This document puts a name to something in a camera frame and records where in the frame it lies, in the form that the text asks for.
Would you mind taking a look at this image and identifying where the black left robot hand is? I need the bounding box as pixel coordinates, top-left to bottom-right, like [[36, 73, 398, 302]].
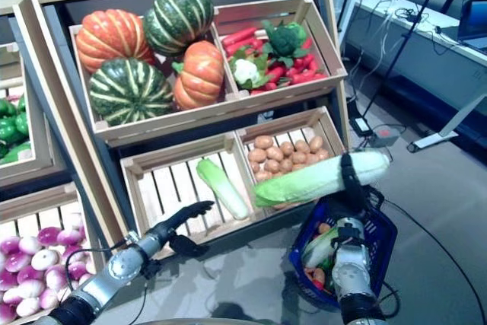
[[146, 200, 216, 257]]

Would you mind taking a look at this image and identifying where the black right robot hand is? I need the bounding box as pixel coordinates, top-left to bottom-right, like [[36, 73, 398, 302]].
[[340, 153, 381, 220]]

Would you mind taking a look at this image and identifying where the green white napa cabbage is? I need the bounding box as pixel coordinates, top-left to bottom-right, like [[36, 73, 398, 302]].
[[253, 151, 391, 208], [302, 225, 342, 269], [196, 158, 250, 221]]

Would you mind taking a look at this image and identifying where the blue plastic shopping basket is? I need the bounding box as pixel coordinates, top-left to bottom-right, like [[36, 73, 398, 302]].
[[288, 195, 399, 311]]

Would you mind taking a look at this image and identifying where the black power adapter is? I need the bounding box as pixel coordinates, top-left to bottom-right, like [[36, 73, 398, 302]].
[[349, 117, 374, 135]]

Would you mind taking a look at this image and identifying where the grey box red button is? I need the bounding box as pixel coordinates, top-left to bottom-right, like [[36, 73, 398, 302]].
[[368, 126, 400, 147]]

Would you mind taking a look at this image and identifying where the wooden cabbage crate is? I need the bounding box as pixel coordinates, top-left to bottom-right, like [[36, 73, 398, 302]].
[[119, 132, 267, 250]]

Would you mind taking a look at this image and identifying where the wooden potato crate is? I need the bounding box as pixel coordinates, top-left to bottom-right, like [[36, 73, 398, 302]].
[[235, 106, 347, 212]]

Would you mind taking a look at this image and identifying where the purple white turnip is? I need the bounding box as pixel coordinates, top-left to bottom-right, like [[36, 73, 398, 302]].
[[60, 244, 85, 263], [0, 236, 21, 256], [67, 261, 88, 281], [30, 249, 60, 272], [17, 265, 45, 285], [4, 251, 32, 273], [45, 269, 68, 291], [59, 228, 83, 247], [18, 236, 43, 256], [37, 226, 62, 247]]

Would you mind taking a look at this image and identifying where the wooden pumpkin crate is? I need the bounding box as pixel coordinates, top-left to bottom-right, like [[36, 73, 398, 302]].
[[68, 16, 239, 138]]

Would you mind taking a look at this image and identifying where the white desk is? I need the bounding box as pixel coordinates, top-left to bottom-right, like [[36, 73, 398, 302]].
[[344, 0, 487, 153]]

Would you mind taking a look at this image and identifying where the wooden turnip crate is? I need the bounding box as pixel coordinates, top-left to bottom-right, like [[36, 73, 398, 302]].
[[0, 183, 106, 325]]

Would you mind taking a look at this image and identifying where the green striped pumpkin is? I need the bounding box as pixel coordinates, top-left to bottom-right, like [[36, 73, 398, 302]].
[[143, 0, 215, 56], [88, 57, 175, 127]]

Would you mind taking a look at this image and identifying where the white cauliflower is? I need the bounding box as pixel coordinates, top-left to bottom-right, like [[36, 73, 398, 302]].
[[230, 54, 273, 91]]

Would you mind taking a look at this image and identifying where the black tripod stand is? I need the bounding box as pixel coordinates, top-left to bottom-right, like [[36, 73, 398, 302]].
[[357, 0, 452, 120]]

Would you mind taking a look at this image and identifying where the green broccoli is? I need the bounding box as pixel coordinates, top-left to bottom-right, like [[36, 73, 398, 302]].
[[262, 20, 311, 67]]

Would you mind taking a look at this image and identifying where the wooden pepper crate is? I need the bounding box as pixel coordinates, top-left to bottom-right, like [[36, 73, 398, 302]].
[[0, 41, 68, 191]]

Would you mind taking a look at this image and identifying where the small orange pumpkin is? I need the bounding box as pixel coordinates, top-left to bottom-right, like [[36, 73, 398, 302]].
[[171, 40, 225, 111]]

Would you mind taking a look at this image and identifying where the wooden carrot crate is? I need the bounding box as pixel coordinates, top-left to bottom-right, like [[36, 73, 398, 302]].
[[212, 0, 348, 100]]

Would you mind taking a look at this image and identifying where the large orange pumpkin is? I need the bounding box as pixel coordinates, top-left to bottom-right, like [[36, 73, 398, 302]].
[[75, 8, 157, 74]]

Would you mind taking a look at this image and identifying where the open grey laptop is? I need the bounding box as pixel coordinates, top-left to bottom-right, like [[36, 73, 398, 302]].
[[458, 0, 487, 52]]

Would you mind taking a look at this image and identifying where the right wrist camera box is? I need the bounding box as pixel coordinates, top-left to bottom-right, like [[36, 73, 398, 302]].
[[334, 217, 367, 244]]

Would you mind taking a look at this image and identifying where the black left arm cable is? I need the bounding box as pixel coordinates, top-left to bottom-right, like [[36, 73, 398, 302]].
[[64, 239, 149, 325]]

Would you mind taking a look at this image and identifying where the long black floor cable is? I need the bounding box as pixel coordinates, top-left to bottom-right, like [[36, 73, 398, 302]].
[[380, 199, 487, 311]]

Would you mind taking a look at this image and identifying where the tangled black cable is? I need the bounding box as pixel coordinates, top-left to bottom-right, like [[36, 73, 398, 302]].
[[393, 7, 423, 24]]

